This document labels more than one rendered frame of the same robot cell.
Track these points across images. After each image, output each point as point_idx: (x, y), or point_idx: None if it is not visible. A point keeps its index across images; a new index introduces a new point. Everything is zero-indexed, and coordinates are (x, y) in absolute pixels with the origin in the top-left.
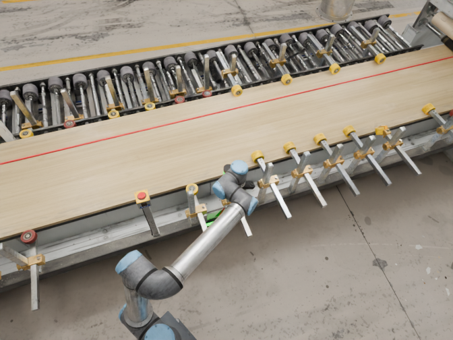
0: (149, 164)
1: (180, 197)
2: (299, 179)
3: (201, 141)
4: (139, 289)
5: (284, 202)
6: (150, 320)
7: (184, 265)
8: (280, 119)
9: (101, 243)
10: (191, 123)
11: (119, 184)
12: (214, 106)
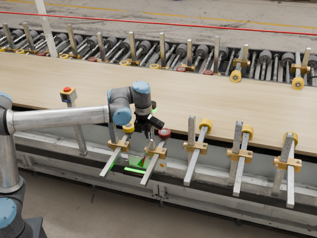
0: None
1: None
2: (236, 165)
3: (169, 99)
4: None
5: (193, 167)
6: (10, 195)
7: (21, 114)
8: (262, 110)
9: None
10: (174, 85)
11: (83, 101)
12: (205, 81)
